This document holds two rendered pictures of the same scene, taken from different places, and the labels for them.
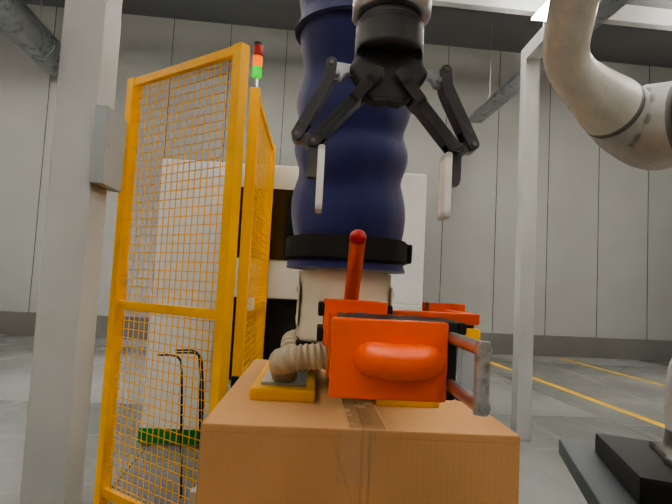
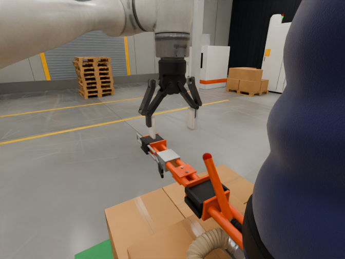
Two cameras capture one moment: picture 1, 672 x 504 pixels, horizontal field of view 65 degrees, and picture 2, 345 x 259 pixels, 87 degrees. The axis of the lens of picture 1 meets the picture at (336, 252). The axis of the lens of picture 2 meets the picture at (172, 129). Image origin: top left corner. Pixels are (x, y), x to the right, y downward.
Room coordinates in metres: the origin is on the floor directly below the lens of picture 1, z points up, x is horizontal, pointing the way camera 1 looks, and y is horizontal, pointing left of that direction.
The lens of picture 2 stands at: (1.02, -0.29, 1.43)
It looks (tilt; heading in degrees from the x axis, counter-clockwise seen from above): 23 degrees down; 152
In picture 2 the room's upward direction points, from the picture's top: straight up
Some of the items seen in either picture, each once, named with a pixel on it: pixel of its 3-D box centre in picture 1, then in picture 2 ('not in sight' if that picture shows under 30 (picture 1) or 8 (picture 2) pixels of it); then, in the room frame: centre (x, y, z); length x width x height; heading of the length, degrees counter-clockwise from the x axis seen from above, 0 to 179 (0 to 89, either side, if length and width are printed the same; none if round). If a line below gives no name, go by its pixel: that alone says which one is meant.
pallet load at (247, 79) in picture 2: not in sight; (247, 80); (-3.98, 5.62, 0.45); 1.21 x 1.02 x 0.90; 6
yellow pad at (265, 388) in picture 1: (288, 368); not in sight; (0.97, 0.08, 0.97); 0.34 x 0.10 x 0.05; 2
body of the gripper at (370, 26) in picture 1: (388, 63); (172, 76); (0.56, -0.05, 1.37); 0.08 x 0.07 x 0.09; 92
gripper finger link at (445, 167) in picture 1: (444, 186); (151, 126); (0.56, -0.11, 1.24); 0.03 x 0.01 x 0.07; 2
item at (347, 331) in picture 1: (381, 352); (154, 143); (0.37, -0.04, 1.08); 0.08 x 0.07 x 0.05; 2
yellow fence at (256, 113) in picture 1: (254, 296); not in sight; (3.09, 0.47, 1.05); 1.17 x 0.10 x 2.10; 2
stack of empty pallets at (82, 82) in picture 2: not in sight; (93, 76); (-6.43, 0.35, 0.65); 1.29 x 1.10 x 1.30; 6
